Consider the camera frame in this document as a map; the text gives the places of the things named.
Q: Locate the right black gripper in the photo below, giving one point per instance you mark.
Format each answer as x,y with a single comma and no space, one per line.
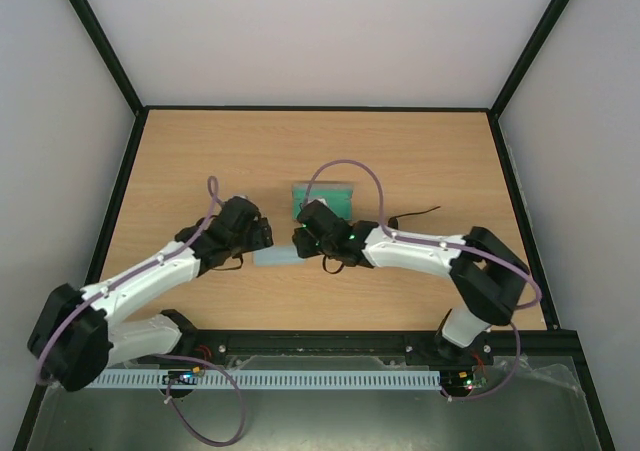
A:
302,242

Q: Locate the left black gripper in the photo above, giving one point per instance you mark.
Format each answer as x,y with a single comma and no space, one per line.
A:
262,235

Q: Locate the grey felt glasses case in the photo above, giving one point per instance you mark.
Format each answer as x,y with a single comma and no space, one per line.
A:
336,195

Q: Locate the light blue cleaning cloth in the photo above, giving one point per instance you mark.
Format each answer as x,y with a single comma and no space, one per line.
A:
276,256

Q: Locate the black round sunglasses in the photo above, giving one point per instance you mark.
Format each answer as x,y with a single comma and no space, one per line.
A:
393,221

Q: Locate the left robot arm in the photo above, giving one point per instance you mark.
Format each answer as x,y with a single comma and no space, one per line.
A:
81,332

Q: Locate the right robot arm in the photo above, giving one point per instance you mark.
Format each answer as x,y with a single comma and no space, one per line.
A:
488,276

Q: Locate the clear plastic sheet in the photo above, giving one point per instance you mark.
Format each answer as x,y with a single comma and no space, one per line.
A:
529,412

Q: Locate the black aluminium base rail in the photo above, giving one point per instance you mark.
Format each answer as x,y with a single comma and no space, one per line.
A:
415,348

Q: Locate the light blue slotted cable duct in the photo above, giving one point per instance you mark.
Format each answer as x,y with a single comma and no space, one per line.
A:
269,380

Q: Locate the black cage frame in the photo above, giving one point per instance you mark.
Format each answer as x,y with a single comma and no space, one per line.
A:
543,29

